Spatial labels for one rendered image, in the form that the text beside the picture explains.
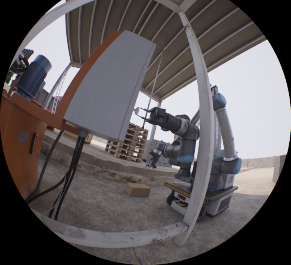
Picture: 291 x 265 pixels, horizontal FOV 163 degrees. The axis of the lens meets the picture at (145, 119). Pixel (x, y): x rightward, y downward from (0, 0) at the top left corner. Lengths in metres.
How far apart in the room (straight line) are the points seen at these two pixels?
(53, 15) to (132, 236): 1.10
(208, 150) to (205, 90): 0.32
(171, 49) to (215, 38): 2.07
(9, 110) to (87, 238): 0.57
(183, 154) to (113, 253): 0.70
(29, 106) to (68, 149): 1.56
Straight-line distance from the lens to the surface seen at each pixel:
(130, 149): 2.75
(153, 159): 1.06
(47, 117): 0.40
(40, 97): 8.99
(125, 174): 1.98
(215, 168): 1.09
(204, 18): 4.61
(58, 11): 0.75
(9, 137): 0.61
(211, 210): 1.28
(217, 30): 4.75
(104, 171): 1.91
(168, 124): 0.46
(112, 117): 0.35
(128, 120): 0.36
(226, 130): 0.92
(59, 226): 0.50
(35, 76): 0.97
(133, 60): 0.50
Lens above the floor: 0.63
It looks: 19 degrees up
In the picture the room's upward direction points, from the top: 15 degrees clockwise
